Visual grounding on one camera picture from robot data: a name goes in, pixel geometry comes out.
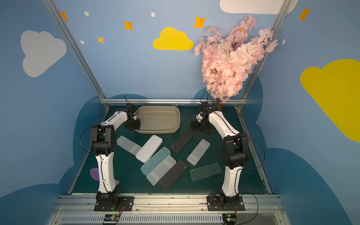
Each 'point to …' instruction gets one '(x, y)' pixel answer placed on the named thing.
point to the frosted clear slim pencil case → (128, 145)
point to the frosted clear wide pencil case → (162, 168)
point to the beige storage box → (159, 119)
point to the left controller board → (111, 217)
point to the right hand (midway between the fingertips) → (198, 130)
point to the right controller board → (229, 219)
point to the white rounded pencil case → (149, 149)
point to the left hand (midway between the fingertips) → (137, 126)
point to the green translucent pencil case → (201, 172)
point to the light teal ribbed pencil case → (155, 160)
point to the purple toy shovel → (94, 173)
